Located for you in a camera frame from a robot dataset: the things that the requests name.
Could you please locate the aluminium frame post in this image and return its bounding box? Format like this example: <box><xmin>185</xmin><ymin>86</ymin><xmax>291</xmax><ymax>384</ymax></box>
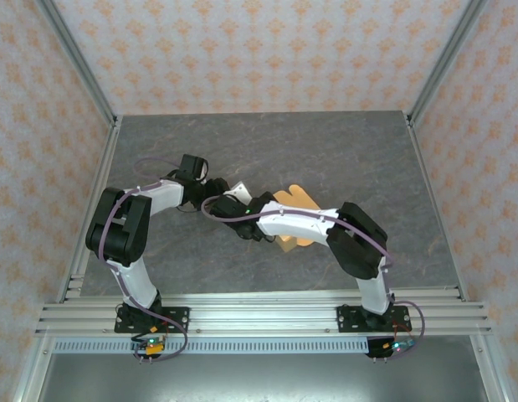
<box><xmin>34</xmin><ymin>0</ymin><xmax>120</xmax><ymax>129</ymax></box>
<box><xmin>407</xmin><ymin>0</ymin><xmax>494</xmax><ymax>126</ymax></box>

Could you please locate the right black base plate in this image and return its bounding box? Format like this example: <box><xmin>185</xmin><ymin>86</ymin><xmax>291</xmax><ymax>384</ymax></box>
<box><xmin>336</xmin><ymin>304</ymin><xmax>411</xmax><ymax>335</ymax></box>

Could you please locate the grey metal panel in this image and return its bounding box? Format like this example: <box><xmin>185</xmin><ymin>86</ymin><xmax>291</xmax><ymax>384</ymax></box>
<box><xmin>34</xmin><ymin>353</ymin><xmax>492</xmax><ymax>402</ymax></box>

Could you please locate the grey slotted cable duct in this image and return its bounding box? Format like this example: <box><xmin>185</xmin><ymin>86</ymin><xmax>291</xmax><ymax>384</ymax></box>
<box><xmin>52</xmin><ymin>338</ymin><xmax>371</xmax><ymax>356</ymax></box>

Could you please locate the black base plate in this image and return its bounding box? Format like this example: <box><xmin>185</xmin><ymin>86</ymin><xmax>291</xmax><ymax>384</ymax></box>
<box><xmin>336</xmin><ymin>304</ymin><xmax>411</xmax><ymax>335</ymax></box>
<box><xmin>113</xmin><ymin>306</ymin><xmax>191</xmax><ymax>335</ymax></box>

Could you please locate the aluminium side rail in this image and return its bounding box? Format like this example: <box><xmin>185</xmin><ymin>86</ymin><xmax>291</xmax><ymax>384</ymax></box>
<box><xmin>404</xmin><ymin>112</ymin><xmax>510</xmax><ymax>402</ymax></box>
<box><xmin>11</xmin><ymin>116</ymin><xmax>124</xmax><ymax>402</ymax></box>

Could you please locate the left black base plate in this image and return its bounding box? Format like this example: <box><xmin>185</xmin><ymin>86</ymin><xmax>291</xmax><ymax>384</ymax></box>
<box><xmin>113</xmin><ymin>306</ymin><xmax>191</xmax><ymax>335</ymax></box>

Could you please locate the aluminium mounting beam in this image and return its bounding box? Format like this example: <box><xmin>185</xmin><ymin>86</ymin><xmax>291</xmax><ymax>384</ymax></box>
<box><xmin>34</xmin><ymin>291</ymin><xmax>494</xmax><ymax>337</ymax></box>

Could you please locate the tan cardboard paper box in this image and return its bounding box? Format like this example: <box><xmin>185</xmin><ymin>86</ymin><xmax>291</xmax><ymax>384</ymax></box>
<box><xmin>271</xmin><ymin>183</ymin><xmax>322</xmax><ymax>254</ymax></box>

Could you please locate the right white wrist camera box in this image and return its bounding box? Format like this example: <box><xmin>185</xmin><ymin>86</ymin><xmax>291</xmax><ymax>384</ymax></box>
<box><xmin>230</xmin><ymin>180</ymin><xmax>252</xmax><ymax>203</ymax></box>

